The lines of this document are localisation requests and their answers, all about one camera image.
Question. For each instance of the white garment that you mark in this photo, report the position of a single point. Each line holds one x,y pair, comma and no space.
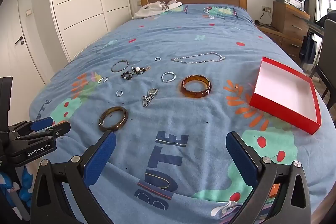
149,10

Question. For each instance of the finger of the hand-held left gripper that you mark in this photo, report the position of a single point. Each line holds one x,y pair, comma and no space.
59,130
42,123

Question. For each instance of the silver wristwatch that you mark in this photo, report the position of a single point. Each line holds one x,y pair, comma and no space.
151,92

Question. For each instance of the low wooden cabinet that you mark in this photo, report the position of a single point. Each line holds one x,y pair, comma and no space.
286,41

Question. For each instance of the white door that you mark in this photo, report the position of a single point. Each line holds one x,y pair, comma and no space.
26,56

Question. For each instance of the black bag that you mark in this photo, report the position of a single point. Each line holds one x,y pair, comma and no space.
328,15

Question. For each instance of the wall power outlet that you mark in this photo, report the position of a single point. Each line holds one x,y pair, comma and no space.
266,8

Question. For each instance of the person's left hand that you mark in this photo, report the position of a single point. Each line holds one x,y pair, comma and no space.
26,187

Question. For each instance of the amber resin bangle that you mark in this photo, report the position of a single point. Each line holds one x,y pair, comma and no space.
195,94

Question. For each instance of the dark blue bag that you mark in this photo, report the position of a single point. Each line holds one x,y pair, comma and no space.
308,49

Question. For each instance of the wall light switch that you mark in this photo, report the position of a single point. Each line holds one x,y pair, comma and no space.
28,12

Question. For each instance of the dark brown bangle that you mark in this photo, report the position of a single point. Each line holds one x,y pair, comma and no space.
115,127

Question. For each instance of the blue printed blanket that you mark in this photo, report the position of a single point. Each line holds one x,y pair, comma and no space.
183,35

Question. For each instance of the white wardrobe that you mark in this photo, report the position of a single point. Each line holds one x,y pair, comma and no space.
78,3

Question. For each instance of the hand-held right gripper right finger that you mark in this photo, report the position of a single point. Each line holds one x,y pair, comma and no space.
241,158

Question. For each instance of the thin metal bangle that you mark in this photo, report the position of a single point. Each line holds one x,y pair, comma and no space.
111,66

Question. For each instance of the wooden dresser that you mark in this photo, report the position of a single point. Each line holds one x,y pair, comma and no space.
288,22

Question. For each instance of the dark chair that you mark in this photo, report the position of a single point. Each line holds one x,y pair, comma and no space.
329,37

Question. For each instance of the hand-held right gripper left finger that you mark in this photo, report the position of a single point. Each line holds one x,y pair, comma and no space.
101,155

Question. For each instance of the red cardboard box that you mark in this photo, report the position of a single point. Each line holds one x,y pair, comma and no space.
283,87

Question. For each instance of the glass desk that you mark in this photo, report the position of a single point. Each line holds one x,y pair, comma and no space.
315,27

